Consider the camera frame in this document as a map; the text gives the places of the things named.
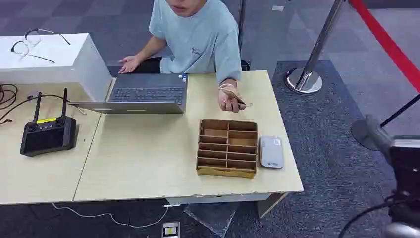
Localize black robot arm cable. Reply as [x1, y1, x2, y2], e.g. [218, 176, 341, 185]
[337, 196, 396, 238]

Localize chrome stanchion post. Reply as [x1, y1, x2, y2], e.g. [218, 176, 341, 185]
[284, 0, 346, 95]

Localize person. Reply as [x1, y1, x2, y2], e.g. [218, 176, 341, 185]
[118, 0, 251, 114]

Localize white cable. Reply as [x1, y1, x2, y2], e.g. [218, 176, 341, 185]
[51, 202, 170, 229]

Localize black remote controller with antennas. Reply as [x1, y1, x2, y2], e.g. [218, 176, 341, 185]
[19, 88, 78, 157]

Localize transparent plate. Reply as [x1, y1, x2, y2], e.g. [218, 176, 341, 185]
[183, 201, 241, 238]

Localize long black cable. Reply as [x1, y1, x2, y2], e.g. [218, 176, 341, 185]
[0, 94, 71, 125]

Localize black stanchion with round base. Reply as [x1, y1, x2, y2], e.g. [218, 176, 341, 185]
[351, 94, 420, 151]

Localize coiled black cable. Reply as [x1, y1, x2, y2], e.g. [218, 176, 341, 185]
[0, 83, 19, 111]

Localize person's left hand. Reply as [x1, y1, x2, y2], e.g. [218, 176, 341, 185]
[218, 85, 247, 114]

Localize floor socket box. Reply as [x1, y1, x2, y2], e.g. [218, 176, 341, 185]
[161, 222, 181, 238]

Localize flat grey device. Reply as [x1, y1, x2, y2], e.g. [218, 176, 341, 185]
[259, 135, 285, 170]

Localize wooden card box with slots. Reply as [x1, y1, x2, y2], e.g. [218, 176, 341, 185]
[196, 119, 259, 179]

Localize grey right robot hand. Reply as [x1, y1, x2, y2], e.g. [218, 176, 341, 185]
[365, 115, 395, 159]

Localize dark grey floor mat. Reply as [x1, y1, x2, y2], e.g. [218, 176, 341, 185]
[0, 60, 420, 238]

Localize white box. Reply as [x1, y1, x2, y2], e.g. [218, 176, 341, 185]
[0, 33, 113, 103]

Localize stack of tan cards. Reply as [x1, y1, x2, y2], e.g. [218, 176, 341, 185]
[219, 86, 253, 108]

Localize black-rimmed glasses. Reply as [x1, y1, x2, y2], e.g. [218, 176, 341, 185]
[10, 28, 71, 64]

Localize person's right hand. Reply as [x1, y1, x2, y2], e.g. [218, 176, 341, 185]
[118, 55, 143, 74]

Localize desk leg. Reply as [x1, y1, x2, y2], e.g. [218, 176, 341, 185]
[256, 192, 289, 220]

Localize thin stanchion with black base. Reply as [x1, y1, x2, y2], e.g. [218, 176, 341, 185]
[238, 0, 251, 71]

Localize red barrier belt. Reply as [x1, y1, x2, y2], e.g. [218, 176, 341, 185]
[348, 0, 420, 93]

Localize grey laptop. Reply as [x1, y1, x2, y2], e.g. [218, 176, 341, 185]
[68, 72, 189, 115]

